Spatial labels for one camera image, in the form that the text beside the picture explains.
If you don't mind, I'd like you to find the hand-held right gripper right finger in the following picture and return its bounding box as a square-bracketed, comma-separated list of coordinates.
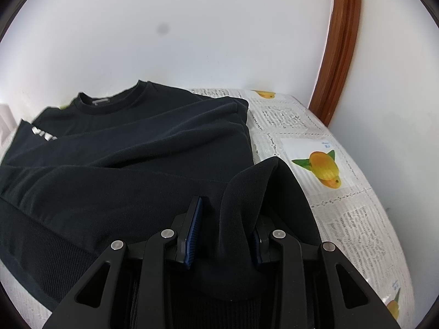
[252, 223, 401, 329]

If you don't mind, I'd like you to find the black sweatshirt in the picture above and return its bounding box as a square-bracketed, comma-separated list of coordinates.
[0, 80, 322, 329]

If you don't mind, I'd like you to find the brown wooden door frame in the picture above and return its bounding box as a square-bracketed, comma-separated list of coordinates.
[308, 0, 363, 126]

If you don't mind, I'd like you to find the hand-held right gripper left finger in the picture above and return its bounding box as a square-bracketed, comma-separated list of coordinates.
[44, 195, 207, 329]

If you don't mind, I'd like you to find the fruit print tablecloth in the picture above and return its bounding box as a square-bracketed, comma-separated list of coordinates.
[0, 87, 413, 329]

